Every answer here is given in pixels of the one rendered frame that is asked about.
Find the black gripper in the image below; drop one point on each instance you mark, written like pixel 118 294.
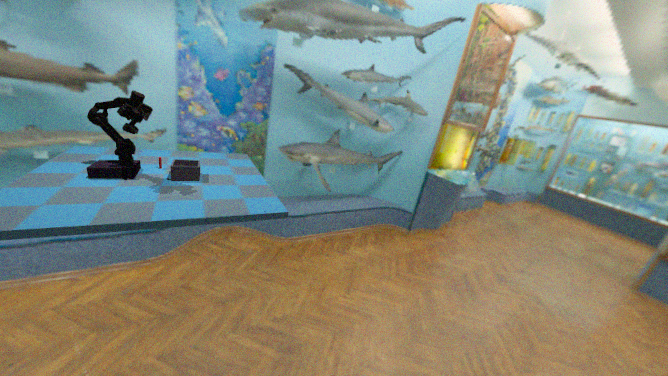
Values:
pixel 143 111

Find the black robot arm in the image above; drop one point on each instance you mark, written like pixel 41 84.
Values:
pixel 125 147

